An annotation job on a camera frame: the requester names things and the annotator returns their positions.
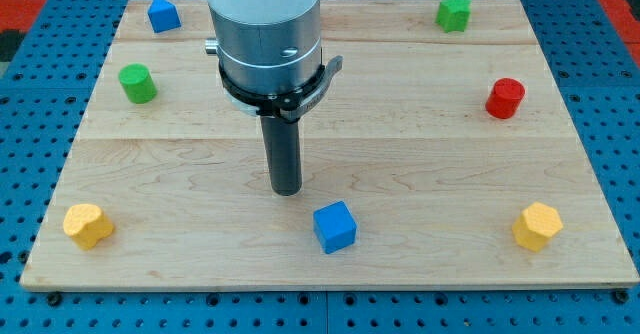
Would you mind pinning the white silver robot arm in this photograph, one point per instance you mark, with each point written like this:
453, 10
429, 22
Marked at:
266, 48

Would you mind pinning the light wooden board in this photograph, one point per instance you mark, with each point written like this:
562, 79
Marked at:
432, 180

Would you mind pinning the yellow hexagon block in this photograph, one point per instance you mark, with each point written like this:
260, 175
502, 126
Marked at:
536, 226

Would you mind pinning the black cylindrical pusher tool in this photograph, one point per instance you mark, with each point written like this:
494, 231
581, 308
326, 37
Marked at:
282, 147

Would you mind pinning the blue cube block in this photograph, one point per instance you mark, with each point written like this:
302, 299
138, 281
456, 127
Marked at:
334, 227

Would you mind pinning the green star block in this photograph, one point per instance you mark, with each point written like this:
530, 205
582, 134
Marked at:
453, 15

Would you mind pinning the red cylinder block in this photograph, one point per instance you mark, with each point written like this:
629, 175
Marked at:
505, 98

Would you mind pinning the green cylinder block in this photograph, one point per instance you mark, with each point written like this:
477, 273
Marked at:
137, 83

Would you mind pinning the blue pentagon house block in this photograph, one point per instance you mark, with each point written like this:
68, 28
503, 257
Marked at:
163, 16

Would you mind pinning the yellow heart block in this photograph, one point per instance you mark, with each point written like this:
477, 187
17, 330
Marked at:
86, 224

